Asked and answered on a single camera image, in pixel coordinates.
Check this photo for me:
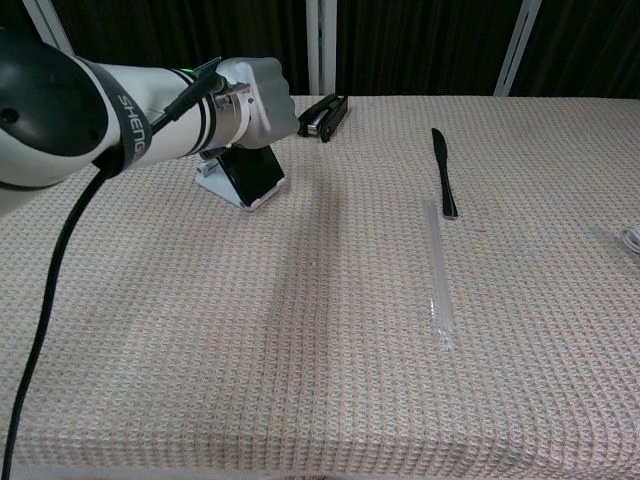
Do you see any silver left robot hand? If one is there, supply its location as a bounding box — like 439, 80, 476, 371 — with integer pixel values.
199, 56, 301, 162

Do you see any black smartphone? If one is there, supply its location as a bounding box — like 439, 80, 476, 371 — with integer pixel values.
215, 143, 286, 205

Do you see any white folding phone stand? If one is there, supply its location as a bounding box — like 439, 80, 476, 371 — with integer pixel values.
194, 152, 287, 211

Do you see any black stapler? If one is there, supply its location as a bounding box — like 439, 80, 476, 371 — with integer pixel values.
296, 92, 350, 144

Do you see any dark curtain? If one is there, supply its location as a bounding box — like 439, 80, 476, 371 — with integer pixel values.
0, 0, 640, 99

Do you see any black plastic knife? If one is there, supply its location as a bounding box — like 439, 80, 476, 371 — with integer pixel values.
431, 127, 459, 220

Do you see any clear plastic wrapped straw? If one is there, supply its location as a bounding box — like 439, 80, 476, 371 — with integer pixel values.
423, 198, 456, 353

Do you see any beige waffle-weave tablecloth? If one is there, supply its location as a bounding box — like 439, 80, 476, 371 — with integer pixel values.
0, 93, 640, 480

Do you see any white metal frame post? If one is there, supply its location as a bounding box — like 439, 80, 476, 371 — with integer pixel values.
493, 0, 543, 97
21, 0, 76, 56
305, 0, 339, 97

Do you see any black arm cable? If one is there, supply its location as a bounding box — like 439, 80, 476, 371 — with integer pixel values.
0, 72, 226, 480

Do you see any white cable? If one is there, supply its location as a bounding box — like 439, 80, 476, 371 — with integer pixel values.
620, 223, 640, 258

